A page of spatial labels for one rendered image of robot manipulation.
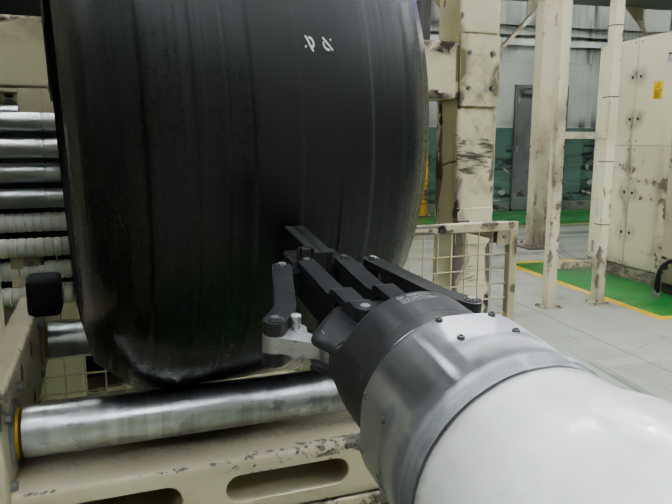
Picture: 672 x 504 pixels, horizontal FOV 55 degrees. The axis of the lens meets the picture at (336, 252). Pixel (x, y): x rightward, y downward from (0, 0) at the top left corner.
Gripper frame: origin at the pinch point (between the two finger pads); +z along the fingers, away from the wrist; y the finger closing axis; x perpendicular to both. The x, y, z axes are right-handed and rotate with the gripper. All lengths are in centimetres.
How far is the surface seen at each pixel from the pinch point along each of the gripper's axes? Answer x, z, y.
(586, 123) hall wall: 81, 869, -781
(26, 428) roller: 17.5, 11.4, 20.7
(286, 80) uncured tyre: -12.1, 3.8, 0.7
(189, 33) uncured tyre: -14.9, 4.2, 7.4
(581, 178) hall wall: 175, 856, -778
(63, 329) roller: 20.9, 39.7, 19.2
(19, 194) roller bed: 8, 60, 25
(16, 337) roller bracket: 15.9, 27.1, 22.9
